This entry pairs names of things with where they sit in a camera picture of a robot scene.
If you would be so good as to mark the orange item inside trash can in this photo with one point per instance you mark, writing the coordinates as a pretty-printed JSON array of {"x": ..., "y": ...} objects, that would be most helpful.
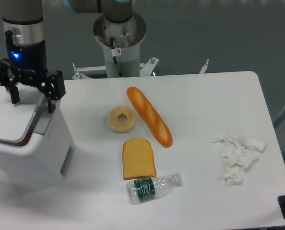
[{"x": 23, "y": 143}]

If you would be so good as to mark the orange baguette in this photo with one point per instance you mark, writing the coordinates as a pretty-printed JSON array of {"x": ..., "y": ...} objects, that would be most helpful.
[{"x": 150, "y": 116}]

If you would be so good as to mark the crumpled white tissue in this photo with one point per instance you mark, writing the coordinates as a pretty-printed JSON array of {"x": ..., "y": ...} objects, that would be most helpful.
[{"x": 237, "y": 156}]

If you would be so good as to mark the white trash can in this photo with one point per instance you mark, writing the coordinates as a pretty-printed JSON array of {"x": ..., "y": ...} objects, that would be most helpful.
[{"x": 47, "y": 155}]

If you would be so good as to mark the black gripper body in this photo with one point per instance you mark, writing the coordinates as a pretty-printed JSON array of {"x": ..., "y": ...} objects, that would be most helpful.
[{"x": 31, "y": 61}]

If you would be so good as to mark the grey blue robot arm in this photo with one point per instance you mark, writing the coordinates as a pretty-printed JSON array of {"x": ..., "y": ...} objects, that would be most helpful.
[{"x": 23, "y": 19}]

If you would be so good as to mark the white metal base frame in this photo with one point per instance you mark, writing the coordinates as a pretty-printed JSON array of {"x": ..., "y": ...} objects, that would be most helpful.
[{"x": 146, "y": 69}]

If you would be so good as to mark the clear plastic bottle green label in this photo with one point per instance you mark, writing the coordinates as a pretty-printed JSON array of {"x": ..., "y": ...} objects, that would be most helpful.
[{"x": 149, "y": 188}]

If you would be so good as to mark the pale glazed donut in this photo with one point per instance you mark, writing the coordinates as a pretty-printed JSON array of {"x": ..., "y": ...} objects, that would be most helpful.
[{"x": 121, "y": 119}]

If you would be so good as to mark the yellow toast slice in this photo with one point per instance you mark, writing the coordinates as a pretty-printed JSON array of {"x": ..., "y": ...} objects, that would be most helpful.
[{"x": 138, "y": 159}]

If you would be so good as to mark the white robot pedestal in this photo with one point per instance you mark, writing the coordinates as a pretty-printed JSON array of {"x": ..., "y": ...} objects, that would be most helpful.
[{"x": 121, "y": 44}]

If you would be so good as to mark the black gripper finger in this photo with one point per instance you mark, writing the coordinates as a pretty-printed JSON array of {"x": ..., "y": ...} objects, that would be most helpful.
[
  {"x": 9, "y": 77},
  {"x": 53, "y": 88}
]

